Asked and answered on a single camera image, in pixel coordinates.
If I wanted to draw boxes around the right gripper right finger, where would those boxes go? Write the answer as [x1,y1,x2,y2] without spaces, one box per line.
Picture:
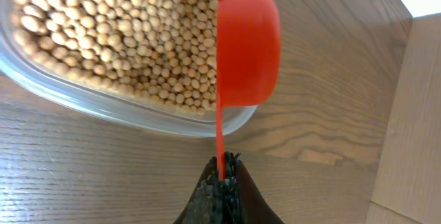
[224,152,283,224]

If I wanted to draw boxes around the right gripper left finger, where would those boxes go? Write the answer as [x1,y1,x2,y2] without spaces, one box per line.
[174,157,223,224]

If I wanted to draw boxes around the red measuring scoop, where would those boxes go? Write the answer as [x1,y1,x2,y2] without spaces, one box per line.
[216,0,281,180]

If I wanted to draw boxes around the clear plastic container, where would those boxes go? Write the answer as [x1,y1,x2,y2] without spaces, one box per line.
[0,0,268,139]

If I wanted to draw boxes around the soybeans in container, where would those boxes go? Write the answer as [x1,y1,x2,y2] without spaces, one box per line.
[11,0,218,115]

